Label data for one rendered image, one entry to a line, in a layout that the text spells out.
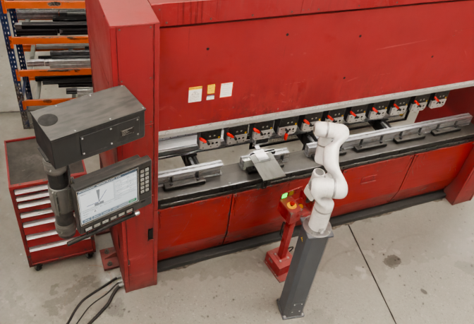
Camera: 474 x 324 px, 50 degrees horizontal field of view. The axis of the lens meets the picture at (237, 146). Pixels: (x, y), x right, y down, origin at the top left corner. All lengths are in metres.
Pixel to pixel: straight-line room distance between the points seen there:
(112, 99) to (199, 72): 0.68
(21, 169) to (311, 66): 2.09
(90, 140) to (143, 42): 0.56
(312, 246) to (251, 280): 0.99
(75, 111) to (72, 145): 0.18
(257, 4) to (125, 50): 0.83
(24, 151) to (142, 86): 1.36
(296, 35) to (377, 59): 0.75
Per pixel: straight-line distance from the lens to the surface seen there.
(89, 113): 2.62
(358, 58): 3.69
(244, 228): 4.23
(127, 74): 2.77
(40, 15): 5.35
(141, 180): 2.92
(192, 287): 4.24
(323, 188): 3.13
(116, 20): 2.66
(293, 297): 3.95
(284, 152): 3.96
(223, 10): 2.97
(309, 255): 3.55
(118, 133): 2.64
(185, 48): 3.03
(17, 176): 3.75
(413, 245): 5.01
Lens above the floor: 3.55
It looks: 41 degrees down
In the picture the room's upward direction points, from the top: 8 degrees clockwise
